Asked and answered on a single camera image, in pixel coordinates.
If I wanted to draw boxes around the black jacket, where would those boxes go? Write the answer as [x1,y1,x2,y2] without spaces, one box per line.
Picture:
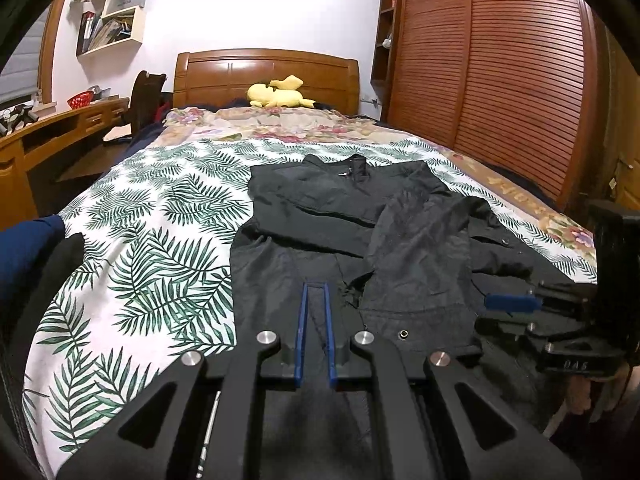
[196,153,576,480]

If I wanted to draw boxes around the navy blue folded clothes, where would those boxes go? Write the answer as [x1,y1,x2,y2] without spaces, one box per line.
[1,214,86,339]

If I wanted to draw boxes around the person's right hand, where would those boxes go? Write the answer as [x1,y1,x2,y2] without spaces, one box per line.
[542,363,639,439]

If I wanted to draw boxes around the floral quilt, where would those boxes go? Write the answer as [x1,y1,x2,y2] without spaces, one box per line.
[152,106,598,283]

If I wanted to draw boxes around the palm leaf print bedsheet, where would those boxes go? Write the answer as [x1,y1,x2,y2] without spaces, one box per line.
[23,137,597,478]

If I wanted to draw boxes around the wooden louvered wardrobe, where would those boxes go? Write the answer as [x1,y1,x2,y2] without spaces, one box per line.
[371,0,606,214]

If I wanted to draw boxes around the yellow plush toy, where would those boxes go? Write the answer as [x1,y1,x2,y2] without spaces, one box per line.
[246,75,314,108]

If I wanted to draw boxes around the wooden headboard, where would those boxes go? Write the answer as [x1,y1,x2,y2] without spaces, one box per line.
[172,49,360,115]

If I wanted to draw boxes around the dark wooden chair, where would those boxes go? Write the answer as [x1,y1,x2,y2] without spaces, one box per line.
[102,70,167,144]

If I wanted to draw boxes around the wooden desk cabinet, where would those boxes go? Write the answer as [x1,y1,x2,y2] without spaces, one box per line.
[1,98,128,229]

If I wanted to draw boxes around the red basket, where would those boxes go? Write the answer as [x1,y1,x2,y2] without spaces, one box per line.
[66,90,94,110]

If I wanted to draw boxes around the grey window blind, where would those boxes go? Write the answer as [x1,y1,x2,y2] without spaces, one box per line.
[0,8,50,104]

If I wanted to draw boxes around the white wall shelf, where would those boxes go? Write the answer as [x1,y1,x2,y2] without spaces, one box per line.
[72,0,146,58]

